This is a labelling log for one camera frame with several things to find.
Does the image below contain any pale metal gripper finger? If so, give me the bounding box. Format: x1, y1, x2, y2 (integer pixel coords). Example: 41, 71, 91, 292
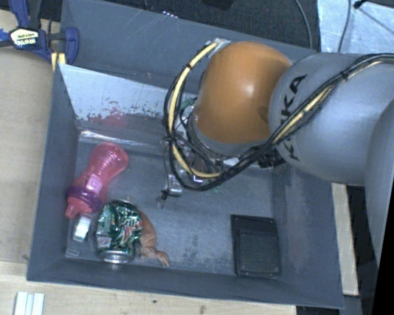
154, 172, 186, 213

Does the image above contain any crushed green soda can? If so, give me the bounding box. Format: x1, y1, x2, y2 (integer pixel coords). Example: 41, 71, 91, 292
89, 196, 150, 268

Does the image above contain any pale wood board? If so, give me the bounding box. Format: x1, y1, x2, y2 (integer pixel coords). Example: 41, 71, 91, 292
0, 52, 63, 270

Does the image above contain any black flat case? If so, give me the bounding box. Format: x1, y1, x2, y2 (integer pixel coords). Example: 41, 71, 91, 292
221, 210, 290, 283

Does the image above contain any pink plastic bottle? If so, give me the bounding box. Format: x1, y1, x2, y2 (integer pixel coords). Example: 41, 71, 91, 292
61, 136, 132, 229

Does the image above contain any small white roll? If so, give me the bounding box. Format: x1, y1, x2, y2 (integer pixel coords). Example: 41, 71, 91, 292
72, 213, 94, 245

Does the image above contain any grey metal bin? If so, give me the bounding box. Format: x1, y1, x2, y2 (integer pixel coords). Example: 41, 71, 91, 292
15, 0, 389, 315

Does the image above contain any orange toy animal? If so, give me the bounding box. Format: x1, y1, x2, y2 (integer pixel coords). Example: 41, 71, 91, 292
131, 210, 179, 269

